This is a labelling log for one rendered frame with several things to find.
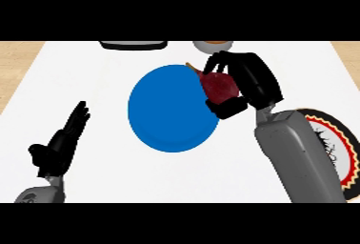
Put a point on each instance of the blue plate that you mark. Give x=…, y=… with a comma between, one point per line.
x=172, y=108

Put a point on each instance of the black patterned plate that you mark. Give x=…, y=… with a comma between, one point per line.
x=339, y=149

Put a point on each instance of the grey cup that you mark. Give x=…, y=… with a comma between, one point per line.
x=212, y=46

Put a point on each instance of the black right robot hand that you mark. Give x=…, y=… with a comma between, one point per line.
x=255, y=81

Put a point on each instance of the black and grey appliance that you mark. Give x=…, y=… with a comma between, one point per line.
x=133, y=44

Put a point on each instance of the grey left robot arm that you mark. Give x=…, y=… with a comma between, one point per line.
x=41, y=191

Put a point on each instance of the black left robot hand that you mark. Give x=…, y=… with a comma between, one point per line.
x=56, y=149

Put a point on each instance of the dark red pear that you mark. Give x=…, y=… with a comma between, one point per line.
x=217, y=85

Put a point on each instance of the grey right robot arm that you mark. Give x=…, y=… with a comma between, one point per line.
x=295, y=158

